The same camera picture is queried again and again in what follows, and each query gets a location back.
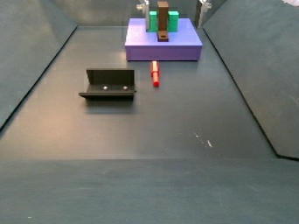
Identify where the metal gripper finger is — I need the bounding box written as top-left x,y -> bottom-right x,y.
137,0 -> 150,19
198,0 -> 213,27

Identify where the red hexagonal peg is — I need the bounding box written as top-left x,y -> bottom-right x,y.
151,60 -> 161,87

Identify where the purple base board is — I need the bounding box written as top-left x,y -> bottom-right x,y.
126,18 -> 203,61

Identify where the brown L-shaped block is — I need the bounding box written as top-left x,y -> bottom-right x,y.
158,1 -> 169,42

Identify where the right green block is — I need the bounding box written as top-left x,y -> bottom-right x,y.
169,11 -> 181,32

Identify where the green block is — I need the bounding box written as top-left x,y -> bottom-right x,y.
149,10 -> 158,32
169,11 -> 181,32

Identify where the left green block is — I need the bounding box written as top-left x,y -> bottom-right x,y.
149,10 -> 158,32

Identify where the black angle bracket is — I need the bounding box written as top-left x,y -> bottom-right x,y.
79,68 -> 137,99

